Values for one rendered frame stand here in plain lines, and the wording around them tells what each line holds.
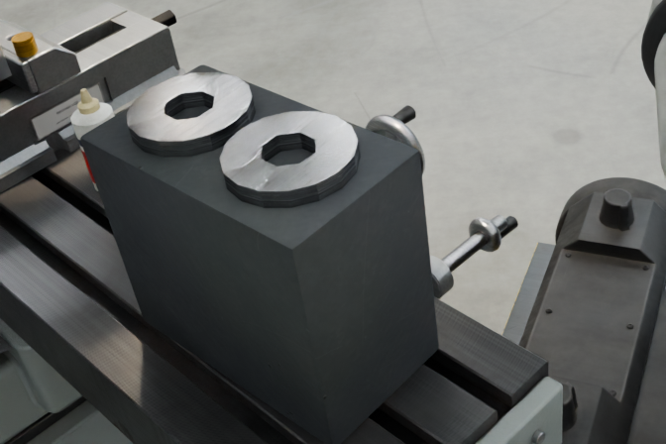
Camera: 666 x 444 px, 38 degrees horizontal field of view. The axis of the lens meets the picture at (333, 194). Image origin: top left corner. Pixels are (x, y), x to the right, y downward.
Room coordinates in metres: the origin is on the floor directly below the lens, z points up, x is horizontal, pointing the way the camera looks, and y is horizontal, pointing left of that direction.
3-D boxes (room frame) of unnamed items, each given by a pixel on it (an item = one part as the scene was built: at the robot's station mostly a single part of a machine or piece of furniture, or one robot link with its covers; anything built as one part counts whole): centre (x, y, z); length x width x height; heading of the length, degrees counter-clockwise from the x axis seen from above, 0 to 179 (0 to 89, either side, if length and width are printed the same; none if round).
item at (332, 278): (0.56, 0.06, 1.03); 0.22 x 0.12 x 0.20; 41
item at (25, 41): (0.91, 0.28, 1.05); 0.02 x 0.02 x 0.02
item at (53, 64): (0.95, 0.30, 1.02); 0.12 x 0.06 x 0.04; 39
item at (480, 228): (1.10, -0.18, 0.51); 0.22 x 0.06 x 0.06; 128
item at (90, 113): (0.81, 0.21, 0.99); 0.04 x 0.04 x 0.11
